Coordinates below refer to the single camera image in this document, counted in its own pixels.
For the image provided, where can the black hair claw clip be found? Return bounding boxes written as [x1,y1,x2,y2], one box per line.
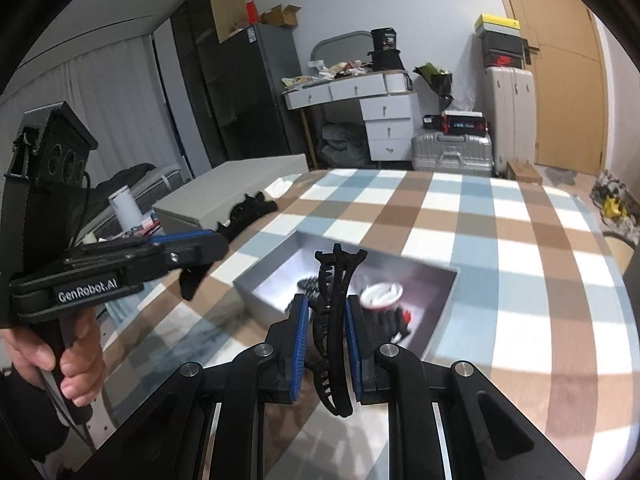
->
[305,243,367,418]

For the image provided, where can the large white red-rimmed badge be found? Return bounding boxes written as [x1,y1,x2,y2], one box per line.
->
[359,282,404,310]

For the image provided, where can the person's left hand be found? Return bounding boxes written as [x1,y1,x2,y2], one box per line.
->
[1,308,105,408]

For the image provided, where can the grey bed footboard left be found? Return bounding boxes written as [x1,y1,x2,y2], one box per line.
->
[153,155,308,234]

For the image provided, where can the white bottle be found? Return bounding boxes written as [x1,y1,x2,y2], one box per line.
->
[108,185,143,232]

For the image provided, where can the silver cardboard box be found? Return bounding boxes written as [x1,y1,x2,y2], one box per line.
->
[233,228,460,361]

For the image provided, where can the black refrigerator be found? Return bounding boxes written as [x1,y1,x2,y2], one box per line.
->
[170,18,310,167]

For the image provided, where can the white curtain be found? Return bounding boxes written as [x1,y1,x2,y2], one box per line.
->
[0,36,190,183]

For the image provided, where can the silver flat suitcase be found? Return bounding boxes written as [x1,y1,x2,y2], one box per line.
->
[411,131,494,177]

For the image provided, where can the cardboard boxes on fridge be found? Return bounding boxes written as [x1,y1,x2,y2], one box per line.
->
[208,0,302,44]

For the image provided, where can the white drawer desk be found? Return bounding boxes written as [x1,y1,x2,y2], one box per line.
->
[283,70,422,162]

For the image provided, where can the black red box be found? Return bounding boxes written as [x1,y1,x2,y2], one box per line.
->
[422,110,487,136]

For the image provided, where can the black hat box stack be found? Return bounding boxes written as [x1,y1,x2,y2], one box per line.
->
[368,27,405,72]

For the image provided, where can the black flower bouquet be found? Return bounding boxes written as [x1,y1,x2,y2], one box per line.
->
[413,62,452,96]

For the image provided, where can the beige upright suitcase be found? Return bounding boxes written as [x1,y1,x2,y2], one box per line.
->
[484,66,537,174]

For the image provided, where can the yellow-lid shoebox stack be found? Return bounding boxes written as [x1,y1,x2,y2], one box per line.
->
[475,13,524,70]

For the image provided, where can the wooden door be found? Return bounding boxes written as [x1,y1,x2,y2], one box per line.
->
[503,0,608,176]

